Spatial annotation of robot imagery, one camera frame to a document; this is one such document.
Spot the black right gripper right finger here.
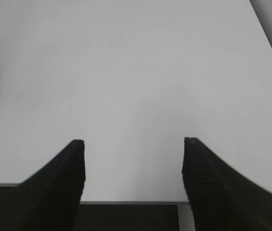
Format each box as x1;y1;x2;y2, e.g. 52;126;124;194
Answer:
182;137;272;231

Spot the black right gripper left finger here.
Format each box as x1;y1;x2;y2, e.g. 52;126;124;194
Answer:
0;140;86;231

